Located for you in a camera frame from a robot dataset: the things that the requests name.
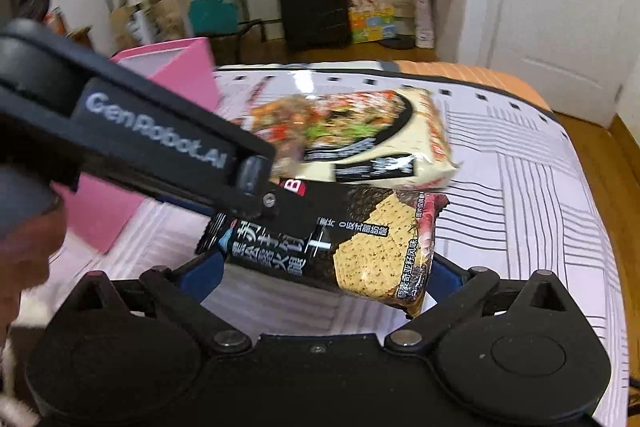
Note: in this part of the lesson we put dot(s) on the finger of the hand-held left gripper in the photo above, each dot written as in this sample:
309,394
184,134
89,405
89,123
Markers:
252,187

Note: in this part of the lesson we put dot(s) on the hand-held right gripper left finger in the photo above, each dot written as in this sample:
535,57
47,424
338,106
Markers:
205,277

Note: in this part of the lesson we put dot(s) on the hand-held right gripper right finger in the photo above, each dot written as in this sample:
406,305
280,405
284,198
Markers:
447,279

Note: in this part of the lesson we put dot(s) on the pink cardboard box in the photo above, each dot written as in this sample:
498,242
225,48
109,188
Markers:
187,67

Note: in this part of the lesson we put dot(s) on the black cracker packet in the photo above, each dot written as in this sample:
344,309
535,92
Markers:
350,247

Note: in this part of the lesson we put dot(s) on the cream instant noodle pack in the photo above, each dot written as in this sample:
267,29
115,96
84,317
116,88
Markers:
380,132

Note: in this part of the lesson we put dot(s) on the person's left hand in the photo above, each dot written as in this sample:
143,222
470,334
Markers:
30,267

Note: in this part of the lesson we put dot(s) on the brown paper bag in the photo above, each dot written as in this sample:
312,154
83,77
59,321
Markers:
122,29

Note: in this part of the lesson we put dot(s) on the striped bed sheet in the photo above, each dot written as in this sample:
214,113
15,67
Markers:
525,207

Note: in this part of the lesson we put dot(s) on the red printed bag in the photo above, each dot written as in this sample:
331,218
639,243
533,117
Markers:
56,21

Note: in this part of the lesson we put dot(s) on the teal shopping bag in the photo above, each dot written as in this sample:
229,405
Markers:
212,9

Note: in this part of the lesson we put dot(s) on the black hard-shell suitcase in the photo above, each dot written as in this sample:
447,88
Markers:
312,2

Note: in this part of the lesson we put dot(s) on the orange blanket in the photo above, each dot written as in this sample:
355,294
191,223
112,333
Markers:
475,79

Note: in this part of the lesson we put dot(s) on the colourful tissue box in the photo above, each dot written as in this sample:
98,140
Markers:
372,22

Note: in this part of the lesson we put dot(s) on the black slippers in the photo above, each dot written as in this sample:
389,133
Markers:
398,43

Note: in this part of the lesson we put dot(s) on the tall white packet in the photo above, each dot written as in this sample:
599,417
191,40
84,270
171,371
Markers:
424,22

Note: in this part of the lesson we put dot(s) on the white door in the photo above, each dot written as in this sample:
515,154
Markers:
560,7

